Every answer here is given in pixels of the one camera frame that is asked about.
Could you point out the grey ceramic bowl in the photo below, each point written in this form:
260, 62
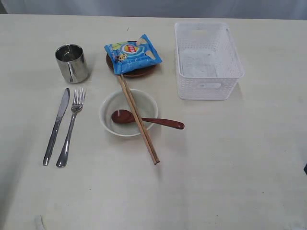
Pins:
147, 108

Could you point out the wooden chopstick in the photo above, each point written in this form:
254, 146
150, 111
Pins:
134, 115
144, 124

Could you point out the brown wooden spoon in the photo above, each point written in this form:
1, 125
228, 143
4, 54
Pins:
125, 116

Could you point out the brown wooden plate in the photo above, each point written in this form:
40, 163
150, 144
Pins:
136, 73

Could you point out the blue chips bag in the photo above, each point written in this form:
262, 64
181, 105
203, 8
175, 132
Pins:
131, 55

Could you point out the white plastic woven basket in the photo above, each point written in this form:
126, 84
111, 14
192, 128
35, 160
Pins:
207, 63

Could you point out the silver fork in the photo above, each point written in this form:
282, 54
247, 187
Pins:
77, 106

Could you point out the stainless steel cup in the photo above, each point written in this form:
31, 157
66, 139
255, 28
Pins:
72, 64

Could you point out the silver table knife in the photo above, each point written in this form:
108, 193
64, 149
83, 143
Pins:
62, 109

